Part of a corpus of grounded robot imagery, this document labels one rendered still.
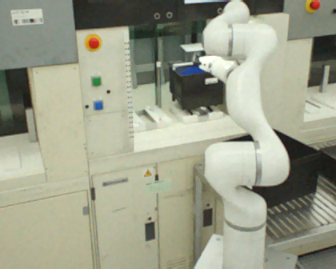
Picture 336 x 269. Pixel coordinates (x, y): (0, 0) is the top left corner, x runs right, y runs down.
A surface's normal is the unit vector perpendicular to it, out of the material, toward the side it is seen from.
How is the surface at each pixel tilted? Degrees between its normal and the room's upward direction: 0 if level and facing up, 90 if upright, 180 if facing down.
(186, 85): 94
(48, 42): 90
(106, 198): 90
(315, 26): 90
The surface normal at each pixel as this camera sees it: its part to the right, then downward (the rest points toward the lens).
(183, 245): 0.35, 0.33
